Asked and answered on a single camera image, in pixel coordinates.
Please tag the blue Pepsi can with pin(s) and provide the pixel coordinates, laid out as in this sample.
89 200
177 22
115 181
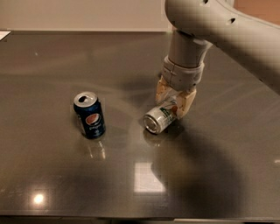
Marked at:
89 113

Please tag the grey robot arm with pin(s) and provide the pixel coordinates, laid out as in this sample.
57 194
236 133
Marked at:
200 24

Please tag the silver 7up can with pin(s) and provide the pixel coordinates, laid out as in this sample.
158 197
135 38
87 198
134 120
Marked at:
160 117

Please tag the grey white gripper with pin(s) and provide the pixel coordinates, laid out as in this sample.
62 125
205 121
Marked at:
181 74

